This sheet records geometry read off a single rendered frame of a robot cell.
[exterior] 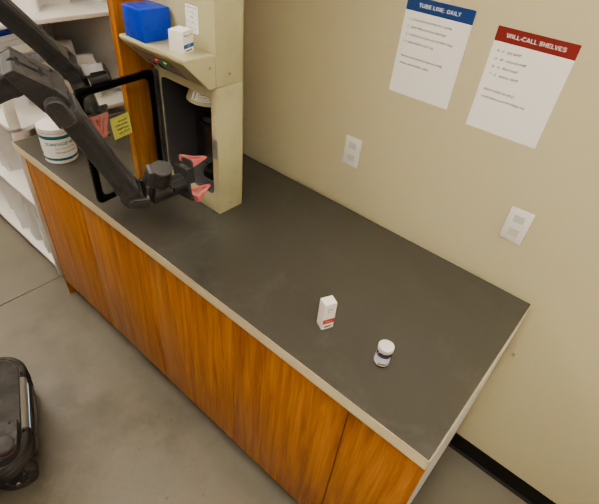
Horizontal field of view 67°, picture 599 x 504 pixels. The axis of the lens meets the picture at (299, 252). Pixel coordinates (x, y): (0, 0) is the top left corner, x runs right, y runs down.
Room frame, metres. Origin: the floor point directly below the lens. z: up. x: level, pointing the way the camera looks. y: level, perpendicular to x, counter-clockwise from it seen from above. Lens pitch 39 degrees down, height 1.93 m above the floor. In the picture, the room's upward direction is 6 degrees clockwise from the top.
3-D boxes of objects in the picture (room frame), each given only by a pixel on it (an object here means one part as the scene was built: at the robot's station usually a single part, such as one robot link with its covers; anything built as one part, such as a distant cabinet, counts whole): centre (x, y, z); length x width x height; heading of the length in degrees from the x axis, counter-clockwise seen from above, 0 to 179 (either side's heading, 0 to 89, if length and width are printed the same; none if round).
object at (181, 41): (1.37, 0.41, 1.54); 0.05 x 0.05 x 0.06; 70
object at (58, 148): (1.66, 1.04, 1.02); 0.13 x 0.13 x 0.15
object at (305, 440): (1.42, 0.26, 0.45); 2.05 x 0.67 x 0.90; 53
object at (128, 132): (1.41, 0.64, 1.19); 0.30 x 0.01 x 0.40; 151
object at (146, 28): (1.47, 0.54, 1.56); 0.10 x 0.10 x 0.09; 53
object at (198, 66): (1.42, 0.47, 1.46); 0.32 x 0.11 x 0.10; 53
